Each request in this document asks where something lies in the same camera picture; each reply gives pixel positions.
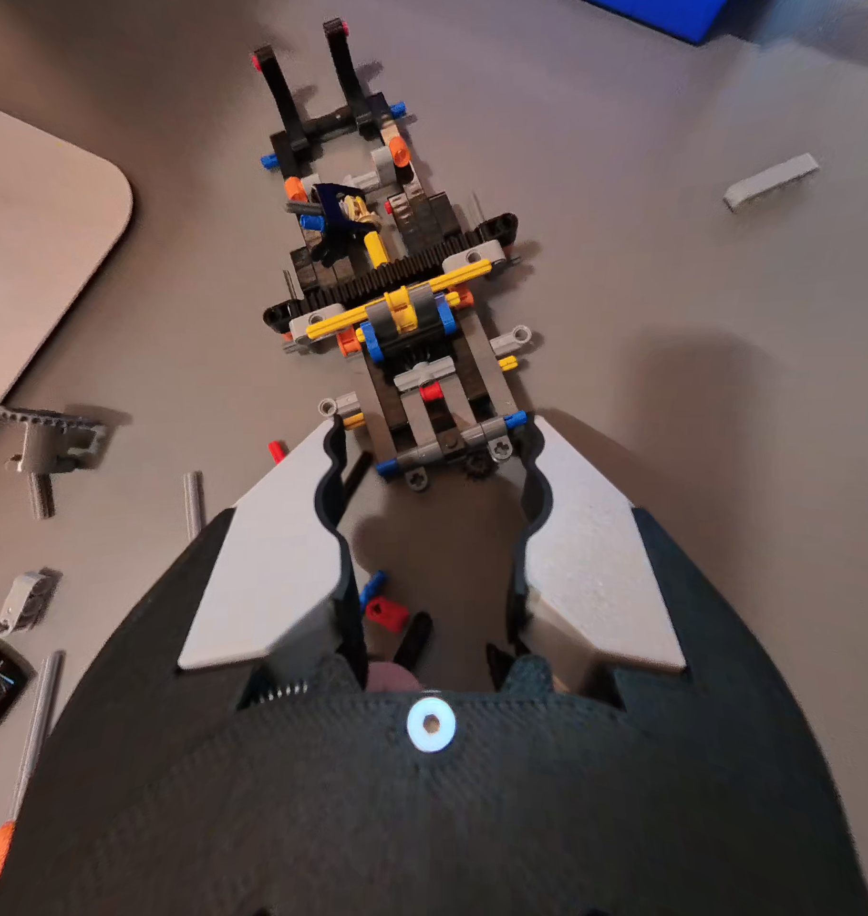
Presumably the person's left hand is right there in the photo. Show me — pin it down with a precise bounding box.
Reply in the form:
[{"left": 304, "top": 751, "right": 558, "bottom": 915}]
[{"left": 368, "top": 662, "right": 422, "bottom": 693}]

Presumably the thick black lego axle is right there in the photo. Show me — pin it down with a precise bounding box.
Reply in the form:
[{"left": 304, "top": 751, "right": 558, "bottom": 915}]
[{"left": 391, "top": 612, "right": 435, "bottom": 674}]

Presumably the grey lego differential gear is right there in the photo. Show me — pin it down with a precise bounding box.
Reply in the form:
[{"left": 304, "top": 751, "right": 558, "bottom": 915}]
[{"left": 0, "top": 403, "right": 110, "bottom": 521}]

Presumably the lego car chassis assembly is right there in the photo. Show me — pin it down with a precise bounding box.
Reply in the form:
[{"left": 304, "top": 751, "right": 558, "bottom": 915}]
[{"left": 250, "top": 18, "right": 534, "bottom": 493}]

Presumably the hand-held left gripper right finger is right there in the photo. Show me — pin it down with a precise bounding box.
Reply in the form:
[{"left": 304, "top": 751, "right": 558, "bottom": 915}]
[{"left": 506, "top": 414, "right": 689, "bottom": 691}]

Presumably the red lego connector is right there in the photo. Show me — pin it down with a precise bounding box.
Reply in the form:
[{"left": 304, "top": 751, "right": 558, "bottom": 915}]
[{"left": 364, "top": 595, "right": 410, "bottom": 631}]

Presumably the long blue parts bin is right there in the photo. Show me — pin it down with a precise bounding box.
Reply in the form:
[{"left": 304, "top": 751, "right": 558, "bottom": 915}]
[{"left": 584, "top": 0, "right": 730, "bottom": 45}]

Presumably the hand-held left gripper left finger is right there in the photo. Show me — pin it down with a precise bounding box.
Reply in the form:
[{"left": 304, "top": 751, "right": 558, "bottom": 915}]
[{"left": 176, "top": 414, "right": 371, "bottom": 688}]

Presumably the long grey lego axle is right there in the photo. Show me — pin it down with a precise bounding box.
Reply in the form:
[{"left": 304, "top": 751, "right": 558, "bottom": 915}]
[{"left": 12, "top": 649, "right": 66, "bottom": 824}]

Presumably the white rounded base board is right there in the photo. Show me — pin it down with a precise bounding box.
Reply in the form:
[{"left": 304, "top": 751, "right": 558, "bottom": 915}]
[{"left": 0, "top": 100, "right": 134, "bottom": 434}]

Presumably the grey short lego beam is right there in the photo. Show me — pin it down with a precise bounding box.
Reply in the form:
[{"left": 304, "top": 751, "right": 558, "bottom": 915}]
[{"left": 722, "top": 152, "right": 821, "bottom": 213}]

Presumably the short grey lego axle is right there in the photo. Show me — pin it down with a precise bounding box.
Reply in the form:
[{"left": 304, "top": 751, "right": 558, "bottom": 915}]
[{"left": 183, "top": 470, "right": 205, "bottom": 543}]

